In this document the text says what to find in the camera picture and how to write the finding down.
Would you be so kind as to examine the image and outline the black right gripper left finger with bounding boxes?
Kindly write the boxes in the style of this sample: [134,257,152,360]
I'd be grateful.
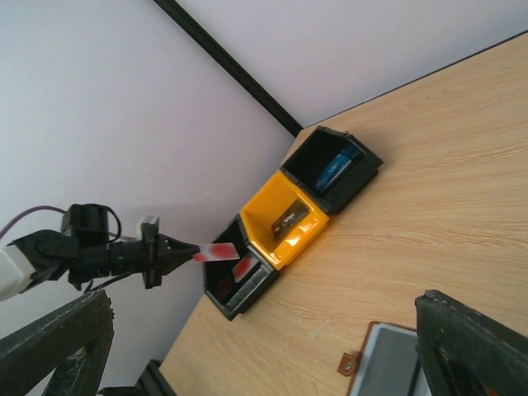
[1,290,114,395]

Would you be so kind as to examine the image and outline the brown leather card holder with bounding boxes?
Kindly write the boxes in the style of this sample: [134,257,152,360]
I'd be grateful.
[337,322,431,396]

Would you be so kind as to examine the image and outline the black enclosure frame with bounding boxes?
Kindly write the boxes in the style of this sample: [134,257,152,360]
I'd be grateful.
[153,0,304,138]

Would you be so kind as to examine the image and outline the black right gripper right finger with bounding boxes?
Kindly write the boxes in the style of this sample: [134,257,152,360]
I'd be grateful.
[415,290,527,395]

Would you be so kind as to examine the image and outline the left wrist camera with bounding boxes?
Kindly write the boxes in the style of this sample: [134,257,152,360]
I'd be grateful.
[136,215,160,243]

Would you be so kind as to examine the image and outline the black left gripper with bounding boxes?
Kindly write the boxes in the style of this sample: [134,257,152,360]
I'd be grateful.
[108,232,200,289]

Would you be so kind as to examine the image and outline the black storage bin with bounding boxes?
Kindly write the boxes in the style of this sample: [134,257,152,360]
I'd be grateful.
[280,126,383,215]
[203,215,280,321]

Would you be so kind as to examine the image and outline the black credit card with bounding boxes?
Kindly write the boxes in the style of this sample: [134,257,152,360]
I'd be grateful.
[271,200,309,240]
[408,361,422,396]

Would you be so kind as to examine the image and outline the red credit card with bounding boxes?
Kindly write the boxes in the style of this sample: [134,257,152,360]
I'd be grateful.
[192,243,240,262]

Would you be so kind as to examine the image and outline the blue card in bin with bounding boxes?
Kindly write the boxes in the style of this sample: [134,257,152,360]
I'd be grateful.
[313,146,361,194]

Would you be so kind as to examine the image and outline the yellow storage bin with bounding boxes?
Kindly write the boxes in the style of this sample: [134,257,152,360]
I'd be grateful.
[239,171,329,271]

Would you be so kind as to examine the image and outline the red spotted card in bin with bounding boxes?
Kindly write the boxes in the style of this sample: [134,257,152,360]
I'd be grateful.
[232,256,259,283]

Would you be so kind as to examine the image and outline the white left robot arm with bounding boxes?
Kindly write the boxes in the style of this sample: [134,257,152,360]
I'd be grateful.
[1,204,201,300]

